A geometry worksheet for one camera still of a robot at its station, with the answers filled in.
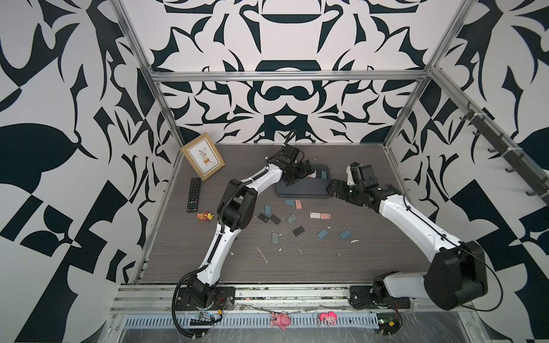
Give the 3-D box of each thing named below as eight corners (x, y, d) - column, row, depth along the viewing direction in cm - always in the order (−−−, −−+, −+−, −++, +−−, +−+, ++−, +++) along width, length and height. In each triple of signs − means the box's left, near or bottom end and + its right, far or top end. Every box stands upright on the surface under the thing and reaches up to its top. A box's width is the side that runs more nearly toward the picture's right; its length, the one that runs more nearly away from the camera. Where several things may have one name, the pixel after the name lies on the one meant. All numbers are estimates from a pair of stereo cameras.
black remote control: (187, 212, 96) (186, 210, 95) (191, 180, 107) (190, 178, 106) (198, 211, 97) (196, 209, 95) (201, 179, 108) (200, 177, 106)
